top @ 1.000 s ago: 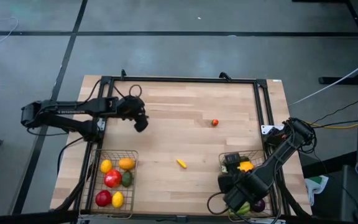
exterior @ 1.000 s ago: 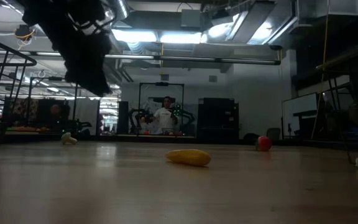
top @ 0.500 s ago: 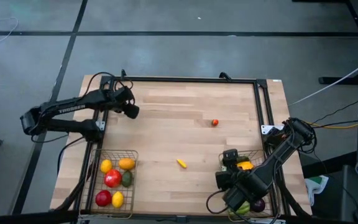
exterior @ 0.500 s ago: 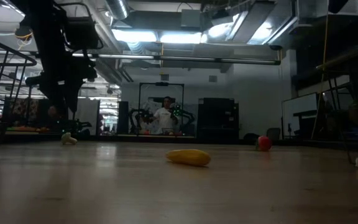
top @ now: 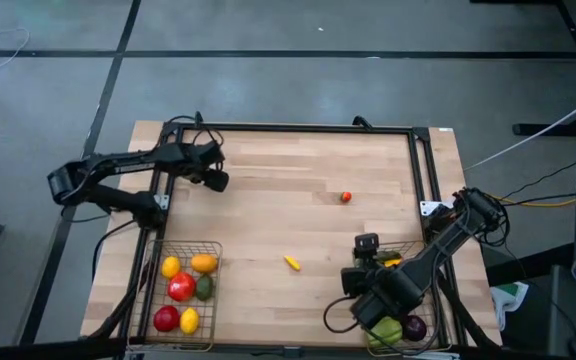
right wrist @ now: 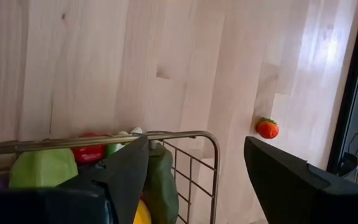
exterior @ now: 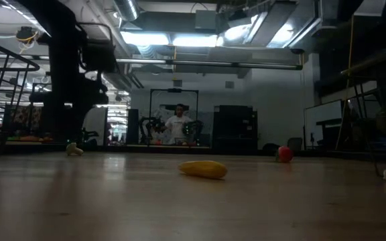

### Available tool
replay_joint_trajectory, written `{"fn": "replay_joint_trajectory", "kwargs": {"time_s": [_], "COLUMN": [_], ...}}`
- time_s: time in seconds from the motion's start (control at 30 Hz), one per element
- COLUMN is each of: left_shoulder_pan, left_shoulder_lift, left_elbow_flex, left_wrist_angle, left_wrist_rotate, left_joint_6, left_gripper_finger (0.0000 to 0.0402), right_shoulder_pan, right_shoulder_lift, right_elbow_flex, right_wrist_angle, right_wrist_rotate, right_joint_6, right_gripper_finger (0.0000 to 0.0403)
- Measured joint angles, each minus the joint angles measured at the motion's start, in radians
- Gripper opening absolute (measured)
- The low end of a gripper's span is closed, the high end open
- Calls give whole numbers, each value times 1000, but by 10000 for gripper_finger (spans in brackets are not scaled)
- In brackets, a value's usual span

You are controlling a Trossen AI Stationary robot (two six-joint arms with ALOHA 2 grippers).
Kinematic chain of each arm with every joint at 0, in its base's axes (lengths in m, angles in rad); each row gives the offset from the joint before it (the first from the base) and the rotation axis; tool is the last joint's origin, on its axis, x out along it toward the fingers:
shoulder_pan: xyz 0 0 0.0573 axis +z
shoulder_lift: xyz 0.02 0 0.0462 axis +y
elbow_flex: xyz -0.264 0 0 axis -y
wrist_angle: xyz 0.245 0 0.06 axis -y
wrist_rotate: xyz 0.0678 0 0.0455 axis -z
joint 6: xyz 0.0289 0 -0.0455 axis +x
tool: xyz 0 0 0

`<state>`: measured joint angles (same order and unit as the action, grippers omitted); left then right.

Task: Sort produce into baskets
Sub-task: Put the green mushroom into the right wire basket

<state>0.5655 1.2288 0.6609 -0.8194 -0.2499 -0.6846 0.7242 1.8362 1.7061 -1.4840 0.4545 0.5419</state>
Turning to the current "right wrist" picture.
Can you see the red strawberry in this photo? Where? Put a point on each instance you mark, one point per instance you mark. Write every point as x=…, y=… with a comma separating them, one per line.
x=267, y=129

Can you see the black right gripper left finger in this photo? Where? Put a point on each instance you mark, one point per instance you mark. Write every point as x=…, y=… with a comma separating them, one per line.
x=73, y=205

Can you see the yellow bell pepper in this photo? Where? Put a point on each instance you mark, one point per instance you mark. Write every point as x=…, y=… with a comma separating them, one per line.
x=142, y=215

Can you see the large green cucumber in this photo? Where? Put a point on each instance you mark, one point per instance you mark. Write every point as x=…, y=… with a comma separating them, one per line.
x=43, y=168

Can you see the small red pepper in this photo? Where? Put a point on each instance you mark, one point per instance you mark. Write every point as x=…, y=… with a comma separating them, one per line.
x=89, y=153

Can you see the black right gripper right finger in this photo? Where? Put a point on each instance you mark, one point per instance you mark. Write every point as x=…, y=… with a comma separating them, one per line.
x=306, y=199

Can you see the dark green cucumber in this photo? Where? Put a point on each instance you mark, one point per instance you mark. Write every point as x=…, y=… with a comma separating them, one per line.
x=162, y=186

